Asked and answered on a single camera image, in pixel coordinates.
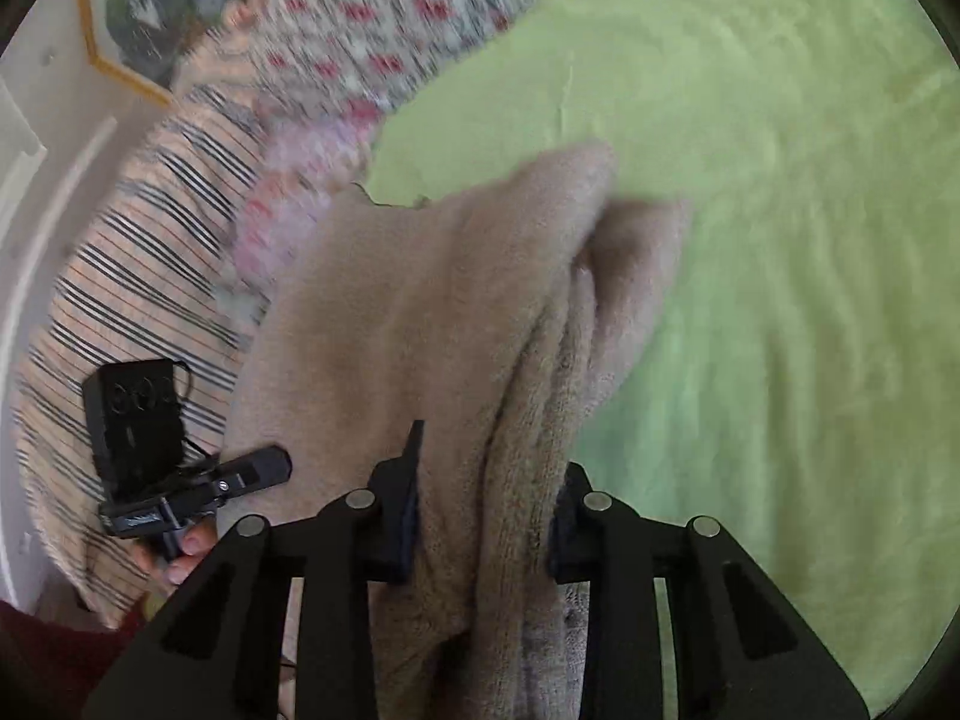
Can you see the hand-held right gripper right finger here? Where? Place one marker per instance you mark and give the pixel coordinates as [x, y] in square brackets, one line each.
[564, 540]

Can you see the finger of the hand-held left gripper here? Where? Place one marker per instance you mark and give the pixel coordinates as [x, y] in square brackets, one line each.
[255, 469]

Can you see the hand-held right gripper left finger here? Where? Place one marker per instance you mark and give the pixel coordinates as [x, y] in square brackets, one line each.
[405, 532]

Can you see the beige knitted sweater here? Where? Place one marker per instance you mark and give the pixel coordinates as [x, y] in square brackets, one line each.
[390, 315]

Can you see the person's left hand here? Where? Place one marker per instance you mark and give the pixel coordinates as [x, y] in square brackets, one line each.
[184, 547]

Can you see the plaid blanket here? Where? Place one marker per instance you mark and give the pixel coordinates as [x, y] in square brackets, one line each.
[150, 255]

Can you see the dark red clothing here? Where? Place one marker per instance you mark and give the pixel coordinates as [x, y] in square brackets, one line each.
[52, 660]

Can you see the pink purple floral cloth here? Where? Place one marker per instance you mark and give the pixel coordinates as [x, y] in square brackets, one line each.
[292, 187]

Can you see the green bed sheet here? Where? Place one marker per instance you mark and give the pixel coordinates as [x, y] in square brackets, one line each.
[750, 240]

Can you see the floral quilt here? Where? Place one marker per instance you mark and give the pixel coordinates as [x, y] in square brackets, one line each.
[420, 7]

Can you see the yellow framed wall picture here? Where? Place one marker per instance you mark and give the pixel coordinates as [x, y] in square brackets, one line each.
[157, 7]

